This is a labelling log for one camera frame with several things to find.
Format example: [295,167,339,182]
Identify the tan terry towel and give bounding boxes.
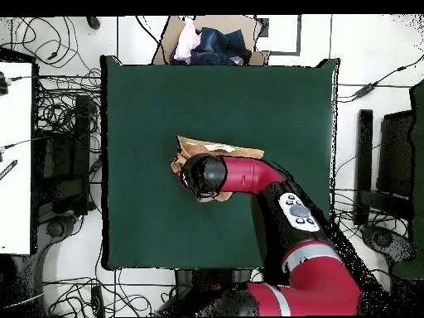
[170,134,266,203]

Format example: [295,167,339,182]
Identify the black flat case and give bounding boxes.
[375,108,415,200]

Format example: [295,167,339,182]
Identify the black flat strip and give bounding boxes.
[0,159,18,181]

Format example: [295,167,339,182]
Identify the dark green table cloth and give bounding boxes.
[99,55,340,271]

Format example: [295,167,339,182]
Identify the blue denim jeans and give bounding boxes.
[190,26,253,66]

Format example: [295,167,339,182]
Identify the pale pink garment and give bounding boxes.
[172,17,202,62]

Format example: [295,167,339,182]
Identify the brown cardboard box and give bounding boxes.
[153,15,271,66]

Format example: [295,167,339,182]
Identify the black equipment stand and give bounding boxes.
[32,94,92,216]

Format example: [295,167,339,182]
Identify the black upright bar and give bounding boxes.
[353,108,374,228]

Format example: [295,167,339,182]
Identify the dark round floor stand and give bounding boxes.
[37,214,79,239]
[359,223,417,266]

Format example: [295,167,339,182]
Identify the black power strip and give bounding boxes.
[90,285,105,317]

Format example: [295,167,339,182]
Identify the white desk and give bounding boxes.
[0,60,34,256]

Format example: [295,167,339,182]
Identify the green hanging cloth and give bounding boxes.
[392,79,424,281]

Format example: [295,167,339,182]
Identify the black cable tangle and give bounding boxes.
[32,67,102,133]
[42,277,176,317]

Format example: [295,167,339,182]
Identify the black cable with adapter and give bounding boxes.
[337,54,424,104]

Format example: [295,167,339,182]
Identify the black loose floor cables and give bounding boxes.
[0,16,100,70]

